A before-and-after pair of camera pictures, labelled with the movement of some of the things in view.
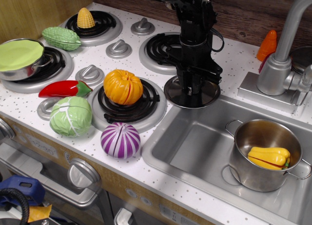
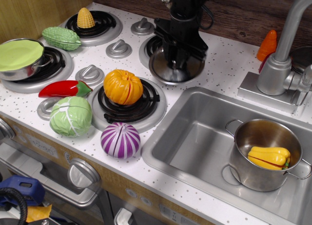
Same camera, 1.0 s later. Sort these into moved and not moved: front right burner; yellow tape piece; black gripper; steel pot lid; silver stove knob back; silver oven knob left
Moved: steel pot lid; black gripper
Not moved: yellow tape piece; silver stove knob back; silver oven knob left; front right burner
